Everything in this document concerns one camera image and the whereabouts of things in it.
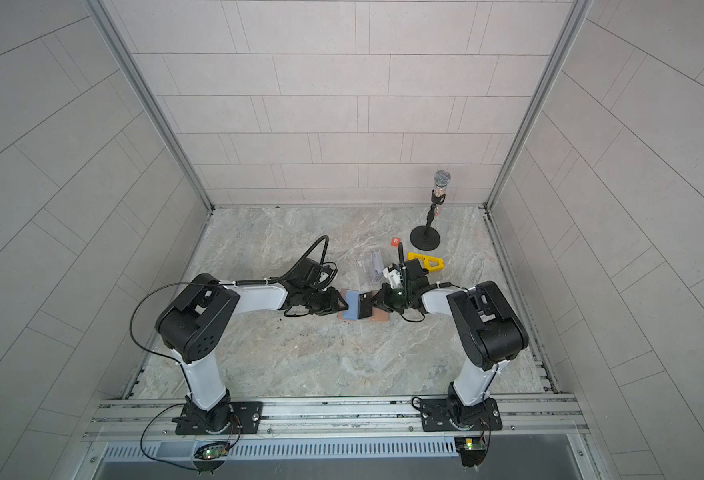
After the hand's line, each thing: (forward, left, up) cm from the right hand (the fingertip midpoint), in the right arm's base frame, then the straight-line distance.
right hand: (369, 302), depth 90 cm
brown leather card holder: (-4, -2, 0) cm, 4 cm away
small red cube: (+23, -11, 0) cm, 26 cm away
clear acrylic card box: (+11, -3, +4) cm, 12 cm away
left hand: (0, +5, -1) cm, 5 cm away
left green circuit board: (-34, +36, +3) cm, 50 cm away
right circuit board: (-37, -21, -3) cm, 43 cm away
